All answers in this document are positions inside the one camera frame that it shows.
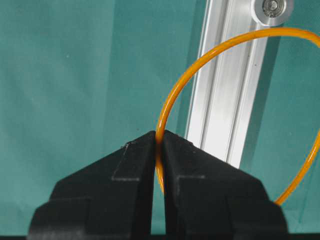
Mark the silver aluminium extrusion rail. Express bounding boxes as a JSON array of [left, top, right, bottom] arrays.
[[184, 0, 280, 168]]

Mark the orange rubber band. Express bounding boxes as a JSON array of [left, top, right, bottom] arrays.
[[155, 27, 320, 206]]

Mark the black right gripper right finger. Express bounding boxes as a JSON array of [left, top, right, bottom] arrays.
[[163, 131, 289, 240]]

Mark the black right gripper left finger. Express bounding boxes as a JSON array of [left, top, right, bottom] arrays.
[[27, 131, 155, 240]]

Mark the silver pulley shaft right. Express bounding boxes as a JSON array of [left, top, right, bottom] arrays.
[[250, 0, 295, 27]]

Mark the green cloth table cover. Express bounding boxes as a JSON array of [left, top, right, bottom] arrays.
[[0, 0, 320, 236]]

